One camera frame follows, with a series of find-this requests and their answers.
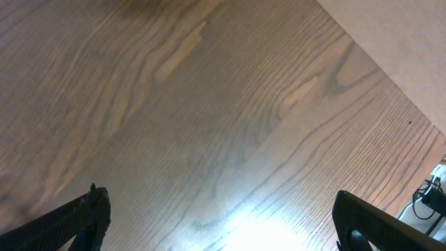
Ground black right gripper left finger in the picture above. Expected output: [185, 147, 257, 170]
[1, 184, 111, 251]

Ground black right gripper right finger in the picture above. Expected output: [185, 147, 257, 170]
[332, 190, 445, 251]

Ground black cables under table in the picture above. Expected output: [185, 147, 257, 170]
[412, 176, 446, 236]

